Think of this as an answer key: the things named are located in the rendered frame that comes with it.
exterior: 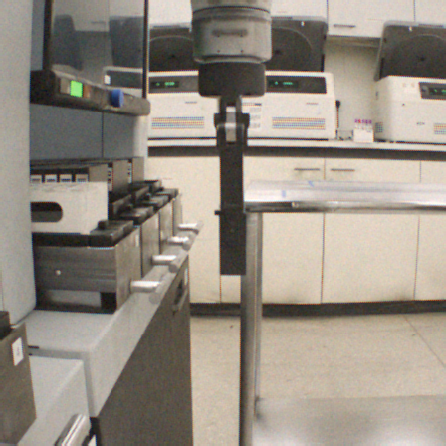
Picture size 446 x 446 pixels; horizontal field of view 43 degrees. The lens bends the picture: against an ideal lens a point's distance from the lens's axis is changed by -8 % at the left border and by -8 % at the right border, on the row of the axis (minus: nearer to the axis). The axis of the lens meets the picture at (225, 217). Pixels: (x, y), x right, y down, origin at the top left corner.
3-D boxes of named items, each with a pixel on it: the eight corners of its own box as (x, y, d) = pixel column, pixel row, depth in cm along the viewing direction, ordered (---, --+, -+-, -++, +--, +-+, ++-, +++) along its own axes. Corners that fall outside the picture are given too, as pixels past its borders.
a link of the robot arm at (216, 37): (186, 8, 60) (186, 61, 61) (272, 7, 60) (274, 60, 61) (194, 23, 69) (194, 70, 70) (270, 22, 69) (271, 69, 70)
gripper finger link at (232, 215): (239, 197, 67) (238, 200, 64) (239, 243, 67) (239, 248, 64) (225, 197, 67) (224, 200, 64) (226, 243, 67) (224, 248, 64)
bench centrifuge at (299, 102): (225, 139, 294) (225, 7, 285) (229, 138, 356) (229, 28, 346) (337, 141, 292) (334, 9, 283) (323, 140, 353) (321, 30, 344)
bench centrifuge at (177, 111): (108, 141, 298) (110, 20, 289) (134, 140, 359) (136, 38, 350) (217, 139, 293) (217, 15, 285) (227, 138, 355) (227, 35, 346)
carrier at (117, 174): (117, 193, 105) (117, 159, 104) (128, 193, 105) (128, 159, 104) (101, 200, 93) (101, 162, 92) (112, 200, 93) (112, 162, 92)
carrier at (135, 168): (134, 186, 120) (134, 156, 119) (144, 186, 120) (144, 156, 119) (121, 191, 108) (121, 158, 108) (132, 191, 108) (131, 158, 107)
